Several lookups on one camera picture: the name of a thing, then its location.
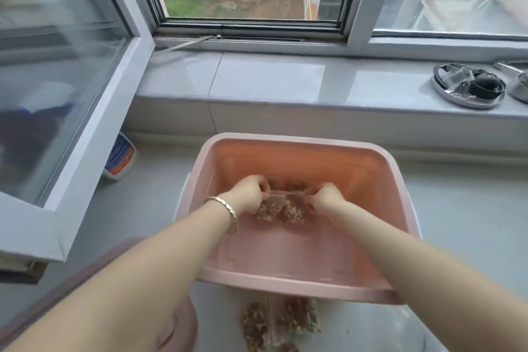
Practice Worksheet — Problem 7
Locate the person's left hand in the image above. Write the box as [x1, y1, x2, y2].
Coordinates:
[224, 175, 271, 216]

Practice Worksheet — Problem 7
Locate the person's right hand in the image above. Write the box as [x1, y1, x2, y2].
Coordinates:
[304, 183, 348, 217]

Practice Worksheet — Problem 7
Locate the clear bag of brown nuts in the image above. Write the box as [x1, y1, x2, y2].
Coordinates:
[276, 296, 321, 336]
[254, 180, 317, 226]
[241, 301, 273, 352]

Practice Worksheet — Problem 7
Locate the person's right forearm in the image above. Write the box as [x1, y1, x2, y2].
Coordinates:
[328, 200, 528, 352]

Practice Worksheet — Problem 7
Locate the person's left forearm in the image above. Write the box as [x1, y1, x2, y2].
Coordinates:
[0, 195, 237, 352]

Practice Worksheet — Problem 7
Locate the pink plastic bin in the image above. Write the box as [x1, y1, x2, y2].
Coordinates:
[175, 132, 421, 306]

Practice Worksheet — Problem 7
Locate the white orange blue bottle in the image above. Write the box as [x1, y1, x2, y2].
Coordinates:
[102, 131, 138, 182]

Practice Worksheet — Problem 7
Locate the pink plastic lid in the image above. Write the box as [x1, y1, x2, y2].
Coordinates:
[0, 236, 199, 352]

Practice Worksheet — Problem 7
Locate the round metal tray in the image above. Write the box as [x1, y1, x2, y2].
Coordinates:
[431, 63, 507, 110]

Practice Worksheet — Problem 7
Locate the black round cap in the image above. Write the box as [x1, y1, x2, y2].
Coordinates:
[471, 75, 504, 100]

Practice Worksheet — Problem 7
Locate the white open window sash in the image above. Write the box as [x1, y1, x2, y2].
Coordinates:
[0, 0, 156, 282]

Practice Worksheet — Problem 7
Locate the silver bracelet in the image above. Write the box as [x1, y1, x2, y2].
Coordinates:
[204, 196, 238, 235]

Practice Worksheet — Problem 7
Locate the white window frame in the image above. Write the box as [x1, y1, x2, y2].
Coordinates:
[124, 0, 528, 60]

